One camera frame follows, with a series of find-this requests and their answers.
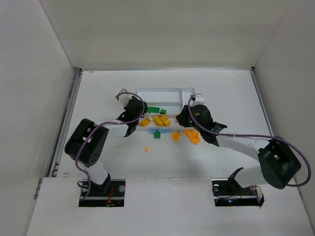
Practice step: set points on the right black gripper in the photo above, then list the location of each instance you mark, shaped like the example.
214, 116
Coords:
182, 119

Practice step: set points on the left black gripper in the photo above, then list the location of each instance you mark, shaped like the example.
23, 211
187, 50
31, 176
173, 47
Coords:
124, 116

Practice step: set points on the green L-shaped lego brick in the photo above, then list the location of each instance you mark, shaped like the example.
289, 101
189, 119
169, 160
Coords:
155, 110

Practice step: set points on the large yellow arch lego brick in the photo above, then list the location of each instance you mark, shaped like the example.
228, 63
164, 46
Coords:
145, 122

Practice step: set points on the orange lego pieces cluster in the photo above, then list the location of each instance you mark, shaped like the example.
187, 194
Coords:
193, 136

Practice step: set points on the yellow 2x3 lego brick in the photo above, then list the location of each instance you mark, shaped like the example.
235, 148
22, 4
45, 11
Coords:
162, 120

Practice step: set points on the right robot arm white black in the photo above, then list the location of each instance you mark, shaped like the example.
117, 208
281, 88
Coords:
277, 162

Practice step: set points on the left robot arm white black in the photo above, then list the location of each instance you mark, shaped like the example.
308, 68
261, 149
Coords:
86, 143

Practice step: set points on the white divided plastic tray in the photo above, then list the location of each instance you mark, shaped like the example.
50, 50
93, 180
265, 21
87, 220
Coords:
170, 99

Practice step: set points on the light blue lego row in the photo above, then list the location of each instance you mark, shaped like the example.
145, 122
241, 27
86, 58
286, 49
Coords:
164, 131

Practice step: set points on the small green square lego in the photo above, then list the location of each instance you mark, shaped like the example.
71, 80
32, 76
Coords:
157, 135

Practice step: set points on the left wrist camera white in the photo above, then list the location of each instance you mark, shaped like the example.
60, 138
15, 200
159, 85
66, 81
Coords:
123, 97

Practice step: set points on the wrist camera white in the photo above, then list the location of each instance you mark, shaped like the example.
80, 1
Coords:
123, 97
197, 99

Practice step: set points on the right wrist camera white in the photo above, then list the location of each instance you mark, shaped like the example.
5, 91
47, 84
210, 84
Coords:
197, 99

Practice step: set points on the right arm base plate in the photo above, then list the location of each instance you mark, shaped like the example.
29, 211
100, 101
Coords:
228, 193

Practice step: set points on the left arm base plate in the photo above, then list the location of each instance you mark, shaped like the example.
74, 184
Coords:
114, 196

